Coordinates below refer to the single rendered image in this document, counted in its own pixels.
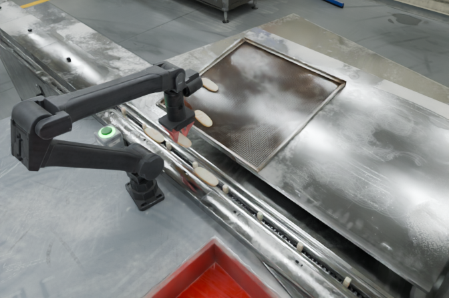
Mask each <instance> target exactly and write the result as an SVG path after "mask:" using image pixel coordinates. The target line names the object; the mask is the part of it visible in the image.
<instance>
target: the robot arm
mask: <svg viewBox="0 0 449 298"><path fill-rule="evenodd" d="M202 86H203V82H202V79H201V77H200V74H199V72H197V71H194V70H193V69H190V68H189V69H187V70H184V69H182V68H181V67H178V66H177V65H174V64H172V63H170V62H168V61H159V62H156V63H153V66H150V67H147V68H146V69H144V70H142V71H139V72H137V73H133V74H130V75H128V76H124V77H121V78H118V79H114V80H111V81H108V82H104V83H102V84H98V85H95V86H91V87H88V88H84V89H82V90H78V91H75V92H71V93H68V94H64V95H60V96H50V97H47V98H45V97H43V96H37V97H34V98H30V99H27V100H23V101H20V102H17V103H16V104H15V105H14V106H13V109H12V113H11V119H10V120H11V154H12V155H13V156H14V157H16V159H18V161H20V162H21V163H22V164H23V165H24V166H25V167H26V168H27V169H28V170H29V171H39V169H40V168H45V167H54V166H55V167H69V168H91V169H102V170H121V171H125V172H126V174H127V176H128V177H129V178H130V181H129V182H127V183H126V184H125V187H126V190H127V191H128V193H129V194H130V196H131V197H132V199H133V201H134V202H135V203H136V205H137V207H138V208H139V209H140V211H144V210H146V209H148V208H150V207H151V206H154V205H155V204H157V203H159V202H161V201H163V200H164V199H165V197H164V193H163V192H162V191H161V189H160V188H159V186H158V184H157V180H156V179H155V178H157V177H158V176H159V175H160V173H161V172H162V170H163V168H164V160H163V159H162V158H161V157H160V156H159V155H157V154H156V153H153V152H152V151H150V150H149V149H147V148H146V147H144V146H143V145H141V144H140V143H137V142H135V143H133V144H131V145H129V146H128V147H126V146H122V147H121V148H115V147H109V146H100V145H95V144H85V143H80V142H70V141H65V140H56V139H53V138H55V137H56V136H60V135H62V134H65V133H67V132H70V131H71V130H72V124H73V123H74V122H77V121H78V120H81V119H83V118H86V117H88V116H92V115H94V114H97V113H100V112H103V111H105V110H108V109H110V108H113V107H116V106H119V105H121V104H125V103H126V102H130V101H132V100H135V99H138V98H141V97H143V96H146V95H149V94H153V93H159V92H163V94H164V101H165V105H166V113H167V114H165V115H163V116H162V117H160V118H159V119H158V123H159V124H161V126H162V127H163V128H164V129H165V130H166V131H167V132H168V133H169V134H170V136H171V138H172V139H173V141H174V142H175V143H177V142H178V136H179V130H181V131H182V134H183V135H184V136H186V137H187V134H188V132H189V130H190V129H191V127H192V125H193V124H194V118H192V117H193V116H194V117H195V116H196V115H195V112H193V111H192V110H191V109H189V108H187V107H186V106H185V105H184V96H185V97H188V96H190V95H192V94H193V93H194V92H196V91H197V90H199V89H200V88H201V87H202ZM186 126H187V127H186ZM184 127H186V131H184Z"/></svg>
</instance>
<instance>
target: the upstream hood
mask: <svg viewBox="0 0 449 298"><path fill-rule="evenodd" d="M0 34H1V35H2V36H4V37H5V38H6V39H8V40H9V41H10V42H11V43H12V44H13V45H14V46H16V47H17V48H18V49H20V50H21V51H22V52H23V53H24V54H25V55H26V56H28V57H29V58H30V59H32V60H33V61H34V62H35V63H36V64H37V65H38V66H39V67H41V68H42V69H43V70H45V71H46V72H47V73H48V74H49V75H50V76H51V77H53V78H54V79H55V80H57V81H58V82H59V83H60V84H61V85H62V86H63V87H65V88H66V89H67V90H69V91H70V92H75V91H78V90H82V89H84V88H88V87H91V86H95V85H98V84H102V83H104V82H108V81H111V80H114V79H118V78H121V77H123V76H121V75H120V74H118V73H117V72H115V71H114V70H112V69H111V68H109V67H108V66H107V65H105V64H104V63H102V62H101V61H99V60H98V59H96V58H95V57H93V56H92V55H90V54H89V53H88V52H86V51H84V50H83V49H82V48H80V47H78V46H77V45H76V44H74V43H73V42H71V41H70V40H68V39H67V38H65V37H64V36H62V35H61V34H59V33H58V32H57V31H55V30H54V29H52V28H51V27H49V26H48V25H46V24H45V23H43V22H42V21H40V20H39V19H38V18H36V17H34V16H33V15H32V14H30V13H28V12H27V11H26V10H24V9H23V8H21V7H20V6H18V5H17V4H15V3H14V2H12V1H11V0H0Z"/></svg>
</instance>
